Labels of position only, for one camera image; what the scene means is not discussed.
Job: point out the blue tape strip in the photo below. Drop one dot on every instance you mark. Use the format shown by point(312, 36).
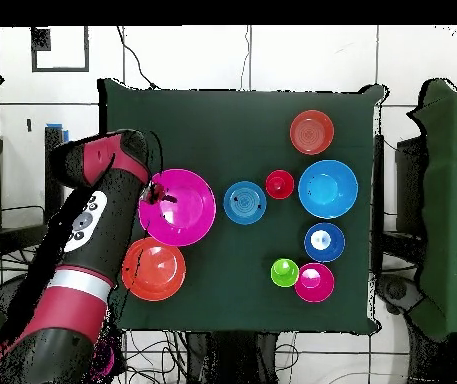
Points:
point(56, 126)

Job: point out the dark green tablecloth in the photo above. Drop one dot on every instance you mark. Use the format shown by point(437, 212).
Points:
point(232, 132)

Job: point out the large orange bowl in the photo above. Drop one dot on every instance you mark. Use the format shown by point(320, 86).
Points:
point(156, 276)

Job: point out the small pink-red bowl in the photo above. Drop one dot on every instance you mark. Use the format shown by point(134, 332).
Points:
point(314, 290)

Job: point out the large blue bowl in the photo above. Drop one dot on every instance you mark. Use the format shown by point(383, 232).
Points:
point(328, 188)

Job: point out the large pink bowl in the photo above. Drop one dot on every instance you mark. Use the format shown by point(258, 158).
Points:
point(188, 216)

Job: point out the small dark blue bowl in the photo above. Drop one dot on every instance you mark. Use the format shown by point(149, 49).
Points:
point(312, 248)

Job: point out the red cup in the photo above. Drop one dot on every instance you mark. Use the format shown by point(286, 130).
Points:
point(279, 184)

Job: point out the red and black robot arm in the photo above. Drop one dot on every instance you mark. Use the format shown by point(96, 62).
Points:
point(76, 312)

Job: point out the small orange ridged bowl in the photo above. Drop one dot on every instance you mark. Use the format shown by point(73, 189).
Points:
point(312, 132)

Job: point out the green cup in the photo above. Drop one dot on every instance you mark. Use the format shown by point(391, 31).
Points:
point(284, 276)

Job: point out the black square floor frame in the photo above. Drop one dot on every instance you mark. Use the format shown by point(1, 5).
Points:
point(60, 69)

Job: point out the black floor stand base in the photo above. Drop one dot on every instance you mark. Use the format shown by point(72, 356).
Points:
point(396, 290)

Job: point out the small light blue ridged bowl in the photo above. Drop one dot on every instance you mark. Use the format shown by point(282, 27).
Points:
point(244, 202)

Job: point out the small magenta bowl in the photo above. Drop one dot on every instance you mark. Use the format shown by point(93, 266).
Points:
point(106, 360)

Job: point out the black metal stand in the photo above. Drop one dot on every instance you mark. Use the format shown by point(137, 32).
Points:
point(8, 240)
point(378, 180)

